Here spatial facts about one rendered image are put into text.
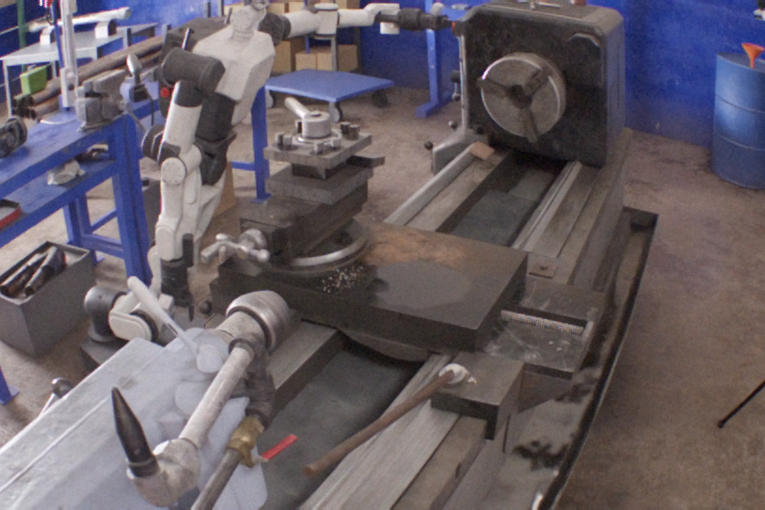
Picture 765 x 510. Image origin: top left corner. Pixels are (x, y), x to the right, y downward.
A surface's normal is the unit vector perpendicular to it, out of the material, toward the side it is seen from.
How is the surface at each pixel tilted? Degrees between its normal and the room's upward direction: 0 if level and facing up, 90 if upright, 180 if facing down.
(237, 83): 101
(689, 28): 90
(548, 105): 90
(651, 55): 90
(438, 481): 0
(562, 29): 90
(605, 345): 0
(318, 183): 0
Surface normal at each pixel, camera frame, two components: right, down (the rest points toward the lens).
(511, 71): -0.47, 0.44
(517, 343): -0.04, -0.88
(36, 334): 0.90, 0.17
